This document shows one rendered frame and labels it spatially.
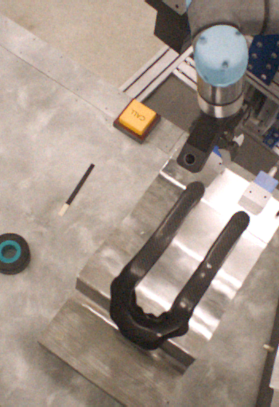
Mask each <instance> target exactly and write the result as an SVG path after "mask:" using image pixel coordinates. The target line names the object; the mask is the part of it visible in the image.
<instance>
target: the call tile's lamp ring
mask: <svg viewBox="0 0 279 407"><path fill-rule="evenodd" d="M133 101H134V98H132V100H131V101H130V102H129V103H128V105H127V106H125V107H124V109H123V110H122V112H121V113H120V115H119V116H118V117H117V118H116V119H115V120H114V122H115V123H116V124H118V126H120V127H121V128H123V129H124V130H125V131H128V132H130V133H131V134H132V135H134V136H135V137H137V138H139V139H141V141H143V139H144V137H145V136H146V135H147V133H148V132H149V131H150V130H151V129H152V127H153V126H154V124H155V122H156V121H157V120H158V119H159V118H160V117H161V115H159V114H157V113H156V118H155V119H154V120H153V122H152V123H151V124H150V126H149V128H148V129H147V130H146V132H145V133H144V134H143V135H142V136H139V135H138V134H136V133H134V132H133V131H132V130H130V129H128V128H127V127H124V126H123V125H122V124H121V123H120V122H118V120H119V118H120V116H121V115H122V114H123V112H124V111H125V109H127V108H128V106H129V105H130V104H131V103H132V102H133Z"/></svg>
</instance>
